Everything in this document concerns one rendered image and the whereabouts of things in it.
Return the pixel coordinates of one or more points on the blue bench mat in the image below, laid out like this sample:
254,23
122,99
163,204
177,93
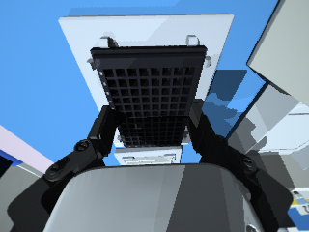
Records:
45,100

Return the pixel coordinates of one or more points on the blue open-top bin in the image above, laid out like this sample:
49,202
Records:
300,217

